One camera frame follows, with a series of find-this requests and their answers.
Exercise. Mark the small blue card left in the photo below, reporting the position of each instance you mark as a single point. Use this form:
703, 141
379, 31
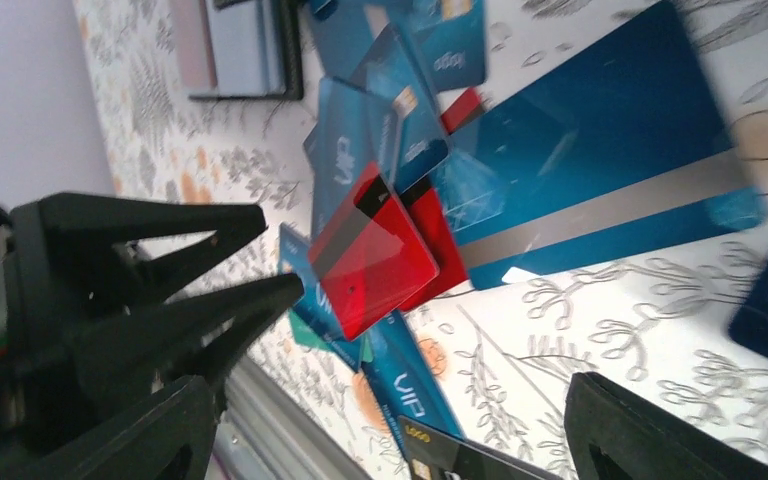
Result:
402, 382

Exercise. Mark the black leather card holder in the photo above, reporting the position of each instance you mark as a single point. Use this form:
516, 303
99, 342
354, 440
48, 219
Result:
238, 50

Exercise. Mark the blue card centre pile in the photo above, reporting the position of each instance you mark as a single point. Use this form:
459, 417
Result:
618, 151

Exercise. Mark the blue logo card with chip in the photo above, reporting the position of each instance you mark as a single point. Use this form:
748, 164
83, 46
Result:
390, 69

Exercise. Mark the blue VIP card lower right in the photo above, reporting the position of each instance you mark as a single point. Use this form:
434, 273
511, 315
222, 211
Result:
354, 128

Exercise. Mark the red card middle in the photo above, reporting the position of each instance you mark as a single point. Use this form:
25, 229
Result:
370, 257

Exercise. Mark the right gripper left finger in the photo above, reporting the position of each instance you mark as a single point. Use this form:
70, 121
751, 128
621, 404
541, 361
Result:
168, 435

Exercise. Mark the black card bottom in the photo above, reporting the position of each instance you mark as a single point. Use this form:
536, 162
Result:
433, 454

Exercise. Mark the blue striped card upper left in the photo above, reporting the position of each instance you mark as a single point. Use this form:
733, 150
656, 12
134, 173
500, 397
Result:
451, 39

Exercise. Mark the red card far right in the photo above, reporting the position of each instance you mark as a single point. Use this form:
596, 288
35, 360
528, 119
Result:
425, 210

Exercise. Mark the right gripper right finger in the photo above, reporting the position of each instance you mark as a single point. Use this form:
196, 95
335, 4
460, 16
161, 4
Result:
612, 433

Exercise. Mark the green VIP card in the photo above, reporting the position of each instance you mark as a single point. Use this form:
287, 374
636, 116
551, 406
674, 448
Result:
352, 353

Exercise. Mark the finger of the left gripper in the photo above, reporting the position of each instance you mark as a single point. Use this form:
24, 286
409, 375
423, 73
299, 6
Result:
97, 368
85, 255

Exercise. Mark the red card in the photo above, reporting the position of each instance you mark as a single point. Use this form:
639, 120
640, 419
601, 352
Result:
370, 257
425, 210

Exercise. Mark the aluminium front rail frame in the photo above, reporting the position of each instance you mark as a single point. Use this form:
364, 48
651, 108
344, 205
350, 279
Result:
264, 434

